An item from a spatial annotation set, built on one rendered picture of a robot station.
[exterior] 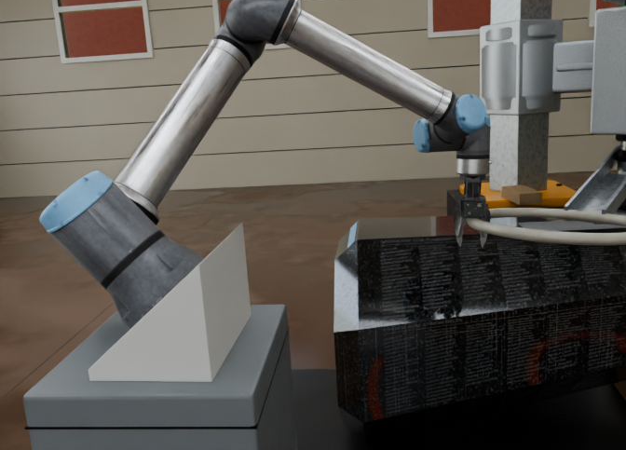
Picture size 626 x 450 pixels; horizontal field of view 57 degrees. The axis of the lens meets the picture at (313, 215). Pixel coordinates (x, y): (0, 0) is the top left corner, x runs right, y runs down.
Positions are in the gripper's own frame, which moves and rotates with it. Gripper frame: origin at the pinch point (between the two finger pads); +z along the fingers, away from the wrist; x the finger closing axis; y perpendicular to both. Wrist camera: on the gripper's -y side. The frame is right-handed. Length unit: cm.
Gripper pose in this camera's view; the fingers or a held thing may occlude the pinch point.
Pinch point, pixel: (470, 241)
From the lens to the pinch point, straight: 173.3
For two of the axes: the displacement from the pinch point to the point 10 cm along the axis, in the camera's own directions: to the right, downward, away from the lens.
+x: 9.7, 0.2, -2.4
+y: -2.4, 1.7, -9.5
